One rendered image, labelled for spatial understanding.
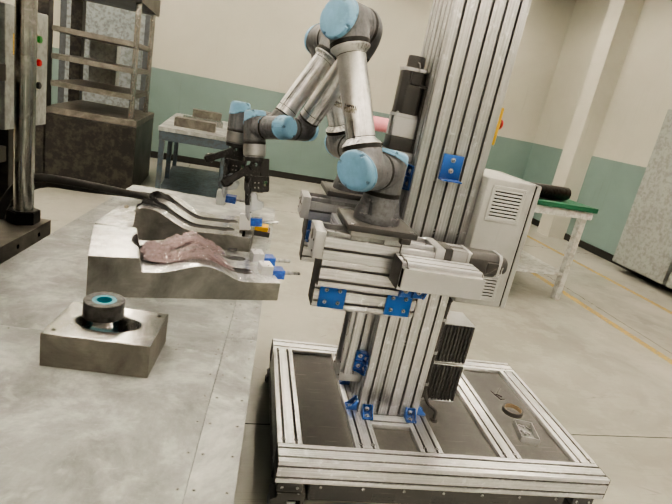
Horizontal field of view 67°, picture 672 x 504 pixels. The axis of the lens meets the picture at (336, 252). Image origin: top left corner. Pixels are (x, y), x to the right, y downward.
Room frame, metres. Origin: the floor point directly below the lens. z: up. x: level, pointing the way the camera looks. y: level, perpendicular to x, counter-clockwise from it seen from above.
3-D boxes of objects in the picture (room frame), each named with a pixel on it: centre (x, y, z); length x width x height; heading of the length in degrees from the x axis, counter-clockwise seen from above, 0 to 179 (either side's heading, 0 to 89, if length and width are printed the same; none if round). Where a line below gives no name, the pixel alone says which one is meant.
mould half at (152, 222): (1.71, 0.55, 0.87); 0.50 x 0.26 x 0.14; 98
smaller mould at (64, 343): (0.92, 0.42, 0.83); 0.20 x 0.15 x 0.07; 98
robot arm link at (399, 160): (1.59, -0.10, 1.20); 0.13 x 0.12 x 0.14; 148
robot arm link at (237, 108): (1.96, 0.46, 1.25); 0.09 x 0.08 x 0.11; 121
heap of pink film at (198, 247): (1.38, 0.42, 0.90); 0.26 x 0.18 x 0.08; 115
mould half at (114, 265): (1.37, 0.42, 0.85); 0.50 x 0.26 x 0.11; 115
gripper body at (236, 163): (1.96, 0.45, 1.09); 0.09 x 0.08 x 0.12; 98
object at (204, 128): (5.97, 1.85, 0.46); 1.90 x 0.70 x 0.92; 15
